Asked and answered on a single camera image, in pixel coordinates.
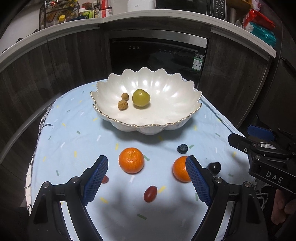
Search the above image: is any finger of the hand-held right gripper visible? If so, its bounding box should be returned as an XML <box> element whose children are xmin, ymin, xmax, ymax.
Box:
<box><xmin>247</xmin><ymin>125</ymin><xmax>275</xmax><ymax>142</ymax></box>
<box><xmin>228</xmin><ymin>133</ymin><xmax>273</xmax><ymax>160</ymax></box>

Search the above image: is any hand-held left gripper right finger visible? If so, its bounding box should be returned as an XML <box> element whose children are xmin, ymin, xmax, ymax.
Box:
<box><xmin>185</xmin><ymin>155</ymin><xmax>270</xmax><ymax>241</ymax></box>

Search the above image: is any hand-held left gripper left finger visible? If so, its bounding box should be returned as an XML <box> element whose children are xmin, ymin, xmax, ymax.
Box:
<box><xmin>28</xmin><ymin>155</ymin><xmax>109</xmax><ymax>241</ymax></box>

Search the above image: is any orange mandarin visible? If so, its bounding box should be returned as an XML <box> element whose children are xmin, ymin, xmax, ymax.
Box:
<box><xmin>118</xmin><ymin>147</ymin><xmax>145</xmax><ymax>174</ymax></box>
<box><xmin>172</xmin><ymin>156</ymin><xmax>192</xmax><ymax>183</ymax></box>

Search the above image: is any white scalloped bowl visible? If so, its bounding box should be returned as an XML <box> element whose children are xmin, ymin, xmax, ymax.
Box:
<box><xmin>90</xmin><ymin>67</ymin><xmax>203</xmax><ymax>135</ymax></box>

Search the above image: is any green round plum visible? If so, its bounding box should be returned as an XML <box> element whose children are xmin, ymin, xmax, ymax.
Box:
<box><xmin>132</xmin><ymin>89</ymin><xmax>151</xmax><ymax>107</ymax></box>

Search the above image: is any person's right hand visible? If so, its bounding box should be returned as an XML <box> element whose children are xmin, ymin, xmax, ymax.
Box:
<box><xmin>272</xmin><ymin>190</ymin><xmax>296</xmax><ymax>226</ymax></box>

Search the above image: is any grey striped fringed cloth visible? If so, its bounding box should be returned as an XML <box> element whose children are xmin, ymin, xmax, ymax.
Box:
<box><xmin>25</xmin><ymin>102</ymin><xmax>277</xmax><ymax>216</ymax></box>

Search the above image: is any light blue patterned tablecloth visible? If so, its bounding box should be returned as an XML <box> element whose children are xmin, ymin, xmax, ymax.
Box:
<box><xmin>29</xmin><ymin>80</ymin><xmax>257</xmax><ymax>241</ymax></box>

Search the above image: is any grey refrigerator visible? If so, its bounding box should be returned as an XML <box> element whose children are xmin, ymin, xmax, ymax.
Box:
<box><xmin>276</xmin><ymin>14</ymin><xmax>296</xmax><ymax>130</ymax></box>

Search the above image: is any teal plastic bag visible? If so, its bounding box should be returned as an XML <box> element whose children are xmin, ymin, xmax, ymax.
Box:
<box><xmin>251</xmin><ymin>22</ymin><xmax>277</xmax><ymax>47</ymax></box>

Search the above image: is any white plastic bag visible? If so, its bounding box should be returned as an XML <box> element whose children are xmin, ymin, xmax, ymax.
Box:
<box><xmin>236</xmin><ymin>20</ymin><xmax>252</xmax><ymax>32</ymax></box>

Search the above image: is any red plastic bag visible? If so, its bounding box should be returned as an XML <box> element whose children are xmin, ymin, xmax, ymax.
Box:
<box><xmin>242</xmin><ymin>9</ymin><xmax>274</xmax><ymax>30</ymax></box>

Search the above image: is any black built-in dishwasher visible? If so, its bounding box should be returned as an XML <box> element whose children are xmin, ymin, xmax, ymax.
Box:
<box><xmin>109</xmin><ymin>37</ymin><xmax>208</xmax><ymax>90</ymax></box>

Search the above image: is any dark wood kitchen counter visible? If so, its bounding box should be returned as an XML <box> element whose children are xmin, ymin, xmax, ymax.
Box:
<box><xmin>0</xmin><ymin>8</ymin><xmax>277</xmax><ymax>167</ymax></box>

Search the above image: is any black microwave oven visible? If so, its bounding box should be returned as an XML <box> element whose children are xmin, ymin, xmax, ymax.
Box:
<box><xmin>155</xmin><ymin>0</ymin><xmax>228</xmax><ymax>21</ymax></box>

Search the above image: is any white rice cooker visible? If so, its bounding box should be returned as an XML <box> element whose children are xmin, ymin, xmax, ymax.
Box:
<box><xmin>128</xmin><ymin>0</ymin><xmax>156</xmax><ymax>11</ymax></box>

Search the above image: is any cluster of condiment bottles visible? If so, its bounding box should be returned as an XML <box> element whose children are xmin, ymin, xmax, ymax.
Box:
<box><xmin>45</xmin><ymin>0</ymin><xmax>114</xmax><ymax>24</ymax></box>

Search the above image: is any black wire spice rack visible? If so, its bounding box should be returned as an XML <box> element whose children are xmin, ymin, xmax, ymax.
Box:
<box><xmin>39</xmin><ymin>0</ymin><xmax>80</xmax><ymax>26</ymax></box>

